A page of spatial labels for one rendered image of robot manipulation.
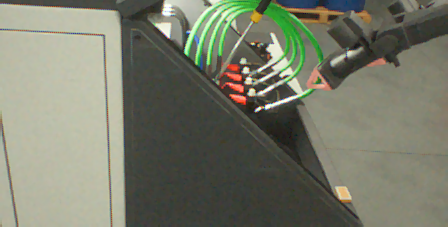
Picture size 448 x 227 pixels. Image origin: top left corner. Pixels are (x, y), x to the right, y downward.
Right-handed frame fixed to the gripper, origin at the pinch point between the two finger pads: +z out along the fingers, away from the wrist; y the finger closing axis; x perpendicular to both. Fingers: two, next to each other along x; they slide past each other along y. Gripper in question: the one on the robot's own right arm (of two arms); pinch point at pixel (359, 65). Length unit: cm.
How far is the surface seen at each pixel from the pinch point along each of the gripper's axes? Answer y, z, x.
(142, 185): 21, 46, 49
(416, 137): -142, 30, -199
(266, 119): -7, 43, -25
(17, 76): 55, 44, 55
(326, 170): -17.6, 23.6, 11.8
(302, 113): -11.4, 29.5, -21.8
